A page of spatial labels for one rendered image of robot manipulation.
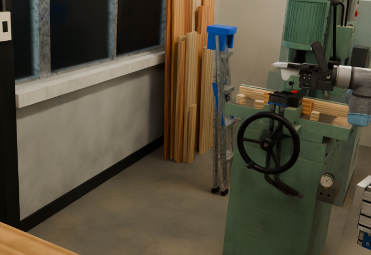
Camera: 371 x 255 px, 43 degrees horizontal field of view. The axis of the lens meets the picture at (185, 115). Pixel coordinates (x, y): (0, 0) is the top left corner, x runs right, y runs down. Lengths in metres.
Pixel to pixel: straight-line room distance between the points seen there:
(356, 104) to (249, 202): 1.00
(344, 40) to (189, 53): 1.50
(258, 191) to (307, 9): 0.91
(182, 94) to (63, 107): 1.12
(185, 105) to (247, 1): 1.56
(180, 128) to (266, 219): 1.51
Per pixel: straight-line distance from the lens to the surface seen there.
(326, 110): 2.36
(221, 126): 3.23
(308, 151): 2.27
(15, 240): 1.90
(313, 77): 1.63
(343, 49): 2.48
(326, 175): 2.22
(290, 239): 2.48
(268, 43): 4.84
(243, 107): 2.32
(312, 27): 2.26
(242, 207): 2.49
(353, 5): 2.56
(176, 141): 3.84
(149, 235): 2.89
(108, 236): 2.87
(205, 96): 3.93
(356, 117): 1.67
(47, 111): 2.82
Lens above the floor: 1.53
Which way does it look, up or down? 18 degrees down
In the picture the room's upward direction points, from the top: 4 degrees clockwise
